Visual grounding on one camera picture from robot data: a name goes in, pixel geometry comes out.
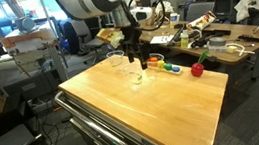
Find yellow peg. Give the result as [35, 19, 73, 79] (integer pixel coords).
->
[156, 59, 167, 71]

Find blue office chair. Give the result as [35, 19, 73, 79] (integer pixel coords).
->
[61, 15, 109, 68]

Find orange peg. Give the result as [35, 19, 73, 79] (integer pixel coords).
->
[148, 56, 160, 68]

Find blue peg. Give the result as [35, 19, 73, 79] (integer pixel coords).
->
[171, 64, 182, 74]

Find grey tape roll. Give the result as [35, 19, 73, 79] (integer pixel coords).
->
[208, 34, 230, 51]

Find white paper sheet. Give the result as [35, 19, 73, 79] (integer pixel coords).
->
[148, 33, 176, 47]

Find white hose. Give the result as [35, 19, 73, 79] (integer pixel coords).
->
[225, 39, 256, 59]

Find grey tool cart body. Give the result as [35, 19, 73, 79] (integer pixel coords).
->
[52, 71, 180, 145]

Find white canister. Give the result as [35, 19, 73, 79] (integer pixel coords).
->
[168, 11, 181, 29]

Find chrome cart handle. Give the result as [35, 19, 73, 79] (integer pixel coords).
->
[52, 80, 150, 145]

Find green and brown held object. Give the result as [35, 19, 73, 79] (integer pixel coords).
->
[96, 25, 126, 51]

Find clear plastic cup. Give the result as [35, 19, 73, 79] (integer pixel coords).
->
[120, 62, 146, 87]
[147, 51, 167, 71]
[105, 49, 126, 68]

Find red apple toy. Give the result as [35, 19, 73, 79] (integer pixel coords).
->
[188, 50, 212, 78]

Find small black monitor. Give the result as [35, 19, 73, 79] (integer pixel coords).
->
[212, 0, 236, 17]

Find white camera box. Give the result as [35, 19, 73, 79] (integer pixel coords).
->
[129, 5, 155, 24]

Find chips bag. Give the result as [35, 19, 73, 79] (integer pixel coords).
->
[184, 9, 218, 33]

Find black cable loop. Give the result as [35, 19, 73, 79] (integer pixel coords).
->
[125, 0, 169, 35]

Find green peg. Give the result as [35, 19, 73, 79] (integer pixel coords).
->
[164, 62, 174, 72]

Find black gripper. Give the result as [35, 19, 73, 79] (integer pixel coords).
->
[117, 19, 153, 73]

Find long black tool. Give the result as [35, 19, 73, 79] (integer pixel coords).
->
[189, 26, 234, 49]

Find bottle with yellow liquid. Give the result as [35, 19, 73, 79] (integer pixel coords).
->
[177, 23, 192, 50]

